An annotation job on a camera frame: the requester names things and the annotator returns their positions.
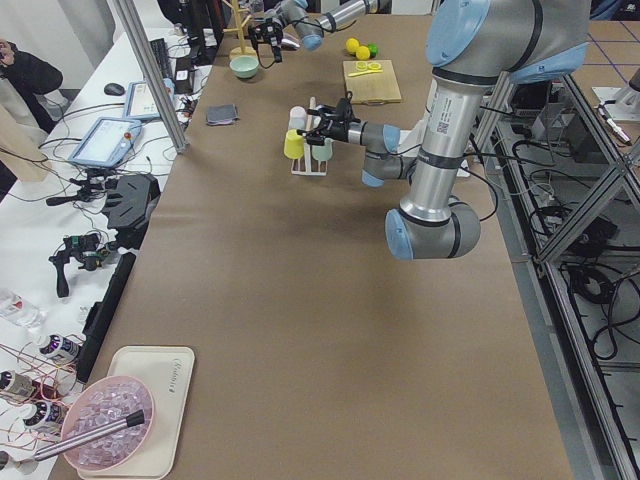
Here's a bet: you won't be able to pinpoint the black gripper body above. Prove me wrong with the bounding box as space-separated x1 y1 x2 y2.
249 18 283 48
325 113 363 145

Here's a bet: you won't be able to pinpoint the yellow plastic cup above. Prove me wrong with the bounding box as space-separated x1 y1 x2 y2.
283 129 304 160

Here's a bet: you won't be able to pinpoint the green plastic cup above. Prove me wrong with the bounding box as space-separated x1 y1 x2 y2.
311 138 333 162

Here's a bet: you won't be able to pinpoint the grey folded cloth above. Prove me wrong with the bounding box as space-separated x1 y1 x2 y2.
206 104 239 126

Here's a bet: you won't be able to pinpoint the aluminium frame post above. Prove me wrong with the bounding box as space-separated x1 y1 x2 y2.
113 0 187 154

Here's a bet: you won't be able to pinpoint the mint green bowl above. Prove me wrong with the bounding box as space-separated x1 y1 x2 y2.
229 55 260 80

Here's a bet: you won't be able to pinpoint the metal scoop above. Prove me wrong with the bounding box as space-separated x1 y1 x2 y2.
280 38 301 51

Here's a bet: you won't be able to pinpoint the beige plastic tray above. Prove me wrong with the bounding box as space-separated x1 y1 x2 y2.
63 346 195 479

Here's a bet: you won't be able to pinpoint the whole yellow lemon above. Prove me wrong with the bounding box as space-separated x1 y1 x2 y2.
345 37 360 55
355 45 371 61

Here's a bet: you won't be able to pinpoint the white wire cup rack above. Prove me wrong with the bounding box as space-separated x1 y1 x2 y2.
290 97 329 176

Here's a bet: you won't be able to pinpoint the metal tongs in bowl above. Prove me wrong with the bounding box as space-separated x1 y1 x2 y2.
31 410 145 462

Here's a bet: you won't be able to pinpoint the pink bowl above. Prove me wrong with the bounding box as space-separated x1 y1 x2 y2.
60 375 157 472

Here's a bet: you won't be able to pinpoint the grey plastic cup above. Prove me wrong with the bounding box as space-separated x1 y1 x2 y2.
288 115 306 130

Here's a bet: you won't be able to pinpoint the wooden mug tree stand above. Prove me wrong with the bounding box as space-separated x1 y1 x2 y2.
222 0 256 60

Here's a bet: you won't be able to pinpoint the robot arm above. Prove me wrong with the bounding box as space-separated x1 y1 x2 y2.
248 0 391 51
302 1 591 260

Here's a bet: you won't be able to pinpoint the yellow plastic knife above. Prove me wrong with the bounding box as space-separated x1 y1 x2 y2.
347 70 383 78

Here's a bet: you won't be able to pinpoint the blue teach pendant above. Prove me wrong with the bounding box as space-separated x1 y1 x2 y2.
68 117 142 168
123 81 160 121

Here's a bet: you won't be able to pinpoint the bamboo cutting board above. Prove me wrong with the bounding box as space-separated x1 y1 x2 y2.
342 60 402 104

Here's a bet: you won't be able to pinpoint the black computer mouse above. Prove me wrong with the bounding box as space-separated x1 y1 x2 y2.
103 83 125 96

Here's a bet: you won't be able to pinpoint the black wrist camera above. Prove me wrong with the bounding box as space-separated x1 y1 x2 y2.
335 91 361 124

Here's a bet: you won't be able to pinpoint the pink plastic cup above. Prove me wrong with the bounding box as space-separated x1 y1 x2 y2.
289 105 307 122

